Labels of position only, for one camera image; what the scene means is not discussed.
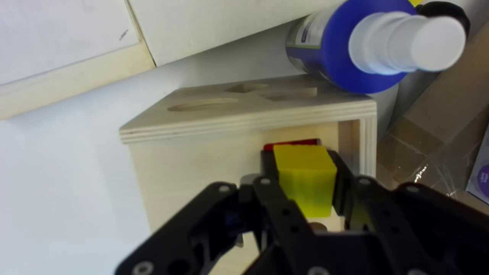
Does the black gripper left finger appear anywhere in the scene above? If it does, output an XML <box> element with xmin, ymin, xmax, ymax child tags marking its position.
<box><xmin>115</xmin><ymin>146</ymin><xmax>312</xmax><ymax>275</ymax></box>

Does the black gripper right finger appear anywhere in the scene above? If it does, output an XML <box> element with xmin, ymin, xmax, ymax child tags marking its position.
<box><xmin>326</xmin><ymin>149</ymin><xmax>489</xmax><ymax>275</ymax></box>

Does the yellow cube block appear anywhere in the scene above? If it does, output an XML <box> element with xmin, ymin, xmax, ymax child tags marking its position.
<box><xmin>272</xmin><ymin>143</ymin><xmax>339</xmax><ymax>220</ymax></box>

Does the wooden shape sorter box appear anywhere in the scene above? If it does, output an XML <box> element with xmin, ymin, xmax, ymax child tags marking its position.
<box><xmin>118</xmin><ymin>74</ymin><xmax>379</xmax><ymax>275</ymax></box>

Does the brown cardboard box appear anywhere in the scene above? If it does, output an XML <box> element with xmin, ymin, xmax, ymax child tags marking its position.
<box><xmin>378</xmin><ymin>19</ymin><xmax>489</xmax><ymax>215</ymax></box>

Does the open white cardboard box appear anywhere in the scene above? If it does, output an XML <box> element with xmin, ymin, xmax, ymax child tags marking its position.
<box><xmin>0</xmin><ymin>0</ymin><xmax>349</xmax><ymax>122</ymax></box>

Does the red wooden block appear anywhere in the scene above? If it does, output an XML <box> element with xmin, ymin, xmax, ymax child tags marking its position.
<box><xmin>261</xmin><ymin>137</ymin><xmax>323</xmax><ymax>152</ymax></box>

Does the white bottle with blue label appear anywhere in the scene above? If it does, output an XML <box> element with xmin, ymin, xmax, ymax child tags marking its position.
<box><xmin>284</xmin><ymin>0</ymin><xmax>468</xmax><ymax>96</ymax></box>

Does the small black block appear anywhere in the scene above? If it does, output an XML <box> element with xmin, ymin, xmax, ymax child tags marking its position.
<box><xmin>417</xmin><ymin>0</ymin><xmax>472</xmax><ymax>36</ymax></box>

